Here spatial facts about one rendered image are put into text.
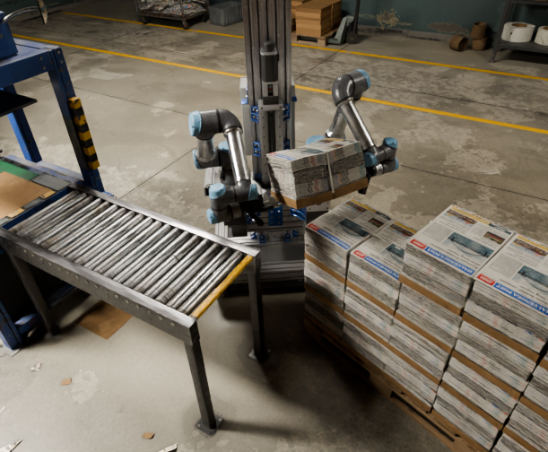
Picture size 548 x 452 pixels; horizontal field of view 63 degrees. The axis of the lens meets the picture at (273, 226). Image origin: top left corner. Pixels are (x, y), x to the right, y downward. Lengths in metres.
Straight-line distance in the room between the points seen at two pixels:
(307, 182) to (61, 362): 1.85
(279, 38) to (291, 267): 1.39
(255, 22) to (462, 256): 1.53
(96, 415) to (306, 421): 1.11
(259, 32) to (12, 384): 2.38
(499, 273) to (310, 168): 0.86
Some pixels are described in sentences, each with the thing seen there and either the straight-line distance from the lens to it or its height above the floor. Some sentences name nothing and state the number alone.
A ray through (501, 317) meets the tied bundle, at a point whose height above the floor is 0.95.
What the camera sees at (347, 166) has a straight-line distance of 2.11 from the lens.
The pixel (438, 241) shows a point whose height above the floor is 1.07.
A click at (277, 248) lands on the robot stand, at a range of 3.12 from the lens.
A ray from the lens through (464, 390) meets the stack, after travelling 2.24.
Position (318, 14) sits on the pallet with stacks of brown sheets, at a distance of 8.08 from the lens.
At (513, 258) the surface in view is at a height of 1.07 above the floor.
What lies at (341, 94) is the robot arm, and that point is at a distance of 2.37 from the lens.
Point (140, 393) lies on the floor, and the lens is 2.77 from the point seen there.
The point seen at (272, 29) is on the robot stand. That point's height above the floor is 1.62.
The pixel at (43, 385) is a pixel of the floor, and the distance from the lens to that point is 3.01.
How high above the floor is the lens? 2.24
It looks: 38 degrees down
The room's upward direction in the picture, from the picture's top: 2 degrees counter-clockwise
